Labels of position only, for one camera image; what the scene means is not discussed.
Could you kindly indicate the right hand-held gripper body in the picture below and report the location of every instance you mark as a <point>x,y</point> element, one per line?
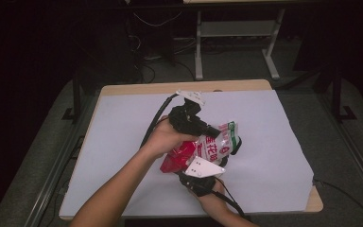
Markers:
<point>201,170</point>

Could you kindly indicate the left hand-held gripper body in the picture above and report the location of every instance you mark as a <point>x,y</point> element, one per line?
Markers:
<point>186,119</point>

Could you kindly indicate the red and white plastic bag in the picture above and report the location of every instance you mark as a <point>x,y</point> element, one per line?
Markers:
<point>214,148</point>

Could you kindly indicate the person's left hand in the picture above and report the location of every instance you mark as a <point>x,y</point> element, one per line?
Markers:
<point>164,138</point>

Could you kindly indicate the person's right hand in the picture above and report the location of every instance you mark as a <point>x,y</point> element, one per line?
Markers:
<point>214,198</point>

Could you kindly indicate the black metal stand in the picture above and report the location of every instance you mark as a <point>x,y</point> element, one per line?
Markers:
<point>337,94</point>
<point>76,97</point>

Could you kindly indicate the white metal desk frame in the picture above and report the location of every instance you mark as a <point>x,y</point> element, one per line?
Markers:
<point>198,47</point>

